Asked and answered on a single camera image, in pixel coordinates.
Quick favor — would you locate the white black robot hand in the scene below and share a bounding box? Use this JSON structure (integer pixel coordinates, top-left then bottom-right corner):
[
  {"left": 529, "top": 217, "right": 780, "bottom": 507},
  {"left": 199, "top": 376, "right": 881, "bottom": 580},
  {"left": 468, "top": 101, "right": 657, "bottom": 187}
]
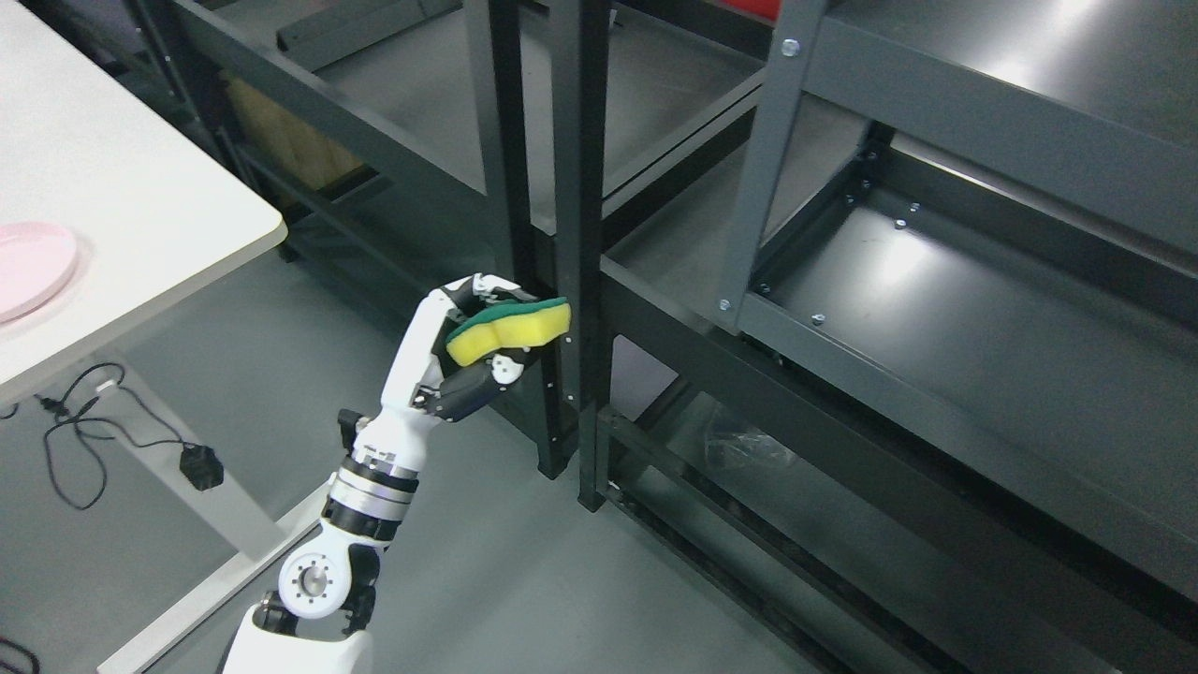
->
[{"left": 380, "top": 273, "right": 544, "bottom": 421}]

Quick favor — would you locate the green yellow sponge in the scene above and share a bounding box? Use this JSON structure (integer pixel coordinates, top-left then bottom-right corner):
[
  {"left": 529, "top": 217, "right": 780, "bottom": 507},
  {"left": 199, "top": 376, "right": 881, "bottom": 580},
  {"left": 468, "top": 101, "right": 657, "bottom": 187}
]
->
[{"left": 444, "top": 296, "right": 571, "bottom": 368}]

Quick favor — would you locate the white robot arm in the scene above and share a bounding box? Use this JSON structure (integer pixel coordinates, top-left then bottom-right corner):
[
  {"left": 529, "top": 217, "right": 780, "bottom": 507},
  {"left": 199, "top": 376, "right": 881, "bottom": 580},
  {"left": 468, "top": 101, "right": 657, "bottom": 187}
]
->
[{"left": 217, "top": 409, "right": 440, "bottom": 673}]

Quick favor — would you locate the dark metal shelf rack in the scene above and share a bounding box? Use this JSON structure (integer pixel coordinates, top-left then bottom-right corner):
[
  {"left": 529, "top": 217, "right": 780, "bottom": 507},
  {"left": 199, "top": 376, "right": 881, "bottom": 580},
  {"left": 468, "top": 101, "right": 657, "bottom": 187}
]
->
[{"left": 131, "top": 1, "right": 1194, "bottom": 673}]

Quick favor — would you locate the grey metal shelf unit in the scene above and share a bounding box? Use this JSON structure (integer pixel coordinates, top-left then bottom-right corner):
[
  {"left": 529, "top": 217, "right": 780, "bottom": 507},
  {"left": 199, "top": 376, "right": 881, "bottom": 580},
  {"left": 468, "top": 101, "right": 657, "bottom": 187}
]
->
[{"left": 710, "top": 0, "right": 1198, "bottom": 441}]

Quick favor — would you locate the black plug under table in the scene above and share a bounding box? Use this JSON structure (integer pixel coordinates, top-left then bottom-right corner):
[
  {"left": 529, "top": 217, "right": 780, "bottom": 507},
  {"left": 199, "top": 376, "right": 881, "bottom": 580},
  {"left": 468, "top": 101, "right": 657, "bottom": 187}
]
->
[{"left": 177, "top": 443, "right": 226, "bottom": 491}]

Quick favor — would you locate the white long table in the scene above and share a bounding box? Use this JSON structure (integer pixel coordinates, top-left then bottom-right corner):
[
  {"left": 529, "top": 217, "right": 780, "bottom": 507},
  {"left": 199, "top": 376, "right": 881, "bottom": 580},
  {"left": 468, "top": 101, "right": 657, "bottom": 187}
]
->
[{"left": 4, "top": 1, "right": 285, "bottom": 670}]

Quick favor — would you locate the pink round plate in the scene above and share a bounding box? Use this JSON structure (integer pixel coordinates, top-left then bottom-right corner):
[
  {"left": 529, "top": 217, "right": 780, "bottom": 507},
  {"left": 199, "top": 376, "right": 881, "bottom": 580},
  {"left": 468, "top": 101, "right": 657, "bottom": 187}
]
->
[{"left": 1, "top": 221, "right": 79, "bottom": 323}]

